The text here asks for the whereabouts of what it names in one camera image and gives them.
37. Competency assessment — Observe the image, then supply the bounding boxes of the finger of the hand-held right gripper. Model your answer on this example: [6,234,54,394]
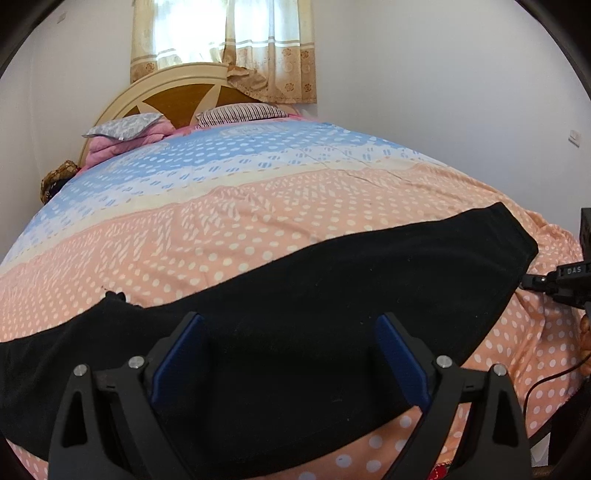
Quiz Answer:
[519,273,559,293]

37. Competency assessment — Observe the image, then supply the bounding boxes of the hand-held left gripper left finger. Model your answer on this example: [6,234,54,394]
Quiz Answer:
[48,312,209,480]

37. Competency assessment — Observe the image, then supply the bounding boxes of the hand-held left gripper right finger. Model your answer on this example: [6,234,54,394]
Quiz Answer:
[375,312,533,480]

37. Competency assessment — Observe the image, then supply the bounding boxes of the black pants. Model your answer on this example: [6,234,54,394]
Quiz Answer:
[0,202,540,460]

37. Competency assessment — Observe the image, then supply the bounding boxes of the polka dot bed sheet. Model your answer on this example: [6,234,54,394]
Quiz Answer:
[0,113,588,480]

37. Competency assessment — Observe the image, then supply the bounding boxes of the pink folded blanket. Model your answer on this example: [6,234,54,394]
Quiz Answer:
[88,117,177,168]

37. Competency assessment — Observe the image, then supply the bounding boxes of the grey patterned pillow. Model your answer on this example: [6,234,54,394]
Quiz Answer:
[82,113,165,140]

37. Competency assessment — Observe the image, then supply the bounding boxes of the striped pillow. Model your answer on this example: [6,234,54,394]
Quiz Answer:
[194,103,290,128]

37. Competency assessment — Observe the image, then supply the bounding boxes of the cream and brown headboard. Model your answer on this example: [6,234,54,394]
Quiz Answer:
[76,62,260,169]

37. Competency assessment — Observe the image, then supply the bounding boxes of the beige floral window curtain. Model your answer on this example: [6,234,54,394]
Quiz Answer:
[129,0,319,104]

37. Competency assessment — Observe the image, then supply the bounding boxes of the black cable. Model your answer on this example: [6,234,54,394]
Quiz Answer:
[524,359,585,446]

